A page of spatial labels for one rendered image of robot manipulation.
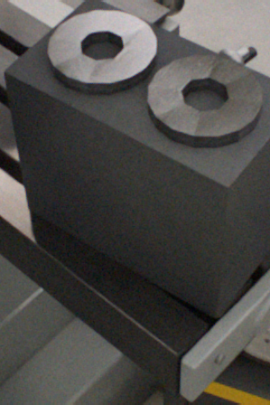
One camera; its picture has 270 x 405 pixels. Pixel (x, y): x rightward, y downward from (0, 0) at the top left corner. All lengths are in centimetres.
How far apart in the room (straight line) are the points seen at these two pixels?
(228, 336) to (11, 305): 73
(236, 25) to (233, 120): 184
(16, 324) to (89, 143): 84
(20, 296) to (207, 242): 81
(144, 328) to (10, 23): 44
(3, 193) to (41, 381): 76
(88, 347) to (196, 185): 100
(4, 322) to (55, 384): 18
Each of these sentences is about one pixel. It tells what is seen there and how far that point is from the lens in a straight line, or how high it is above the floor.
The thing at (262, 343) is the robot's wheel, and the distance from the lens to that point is 140.
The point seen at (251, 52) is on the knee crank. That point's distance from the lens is 169.
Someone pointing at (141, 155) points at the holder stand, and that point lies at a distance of 71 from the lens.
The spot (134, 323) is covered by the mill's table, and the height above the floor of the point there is 94.
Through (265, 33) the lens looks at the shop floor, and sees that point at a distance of 251.
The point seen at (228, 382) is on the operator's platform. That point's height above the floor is 40.
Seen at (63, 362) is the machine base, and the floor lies 20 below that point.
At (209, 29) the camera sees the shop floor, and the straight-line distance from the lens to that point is 251.
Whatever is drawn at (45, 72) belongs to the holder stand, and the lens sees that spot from 76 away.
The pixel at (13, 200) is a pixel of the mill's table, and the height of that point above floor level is 94.
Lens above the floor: 164
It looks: 52 degrees down
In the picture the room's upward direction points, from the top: 2 degrees counter-clockwise
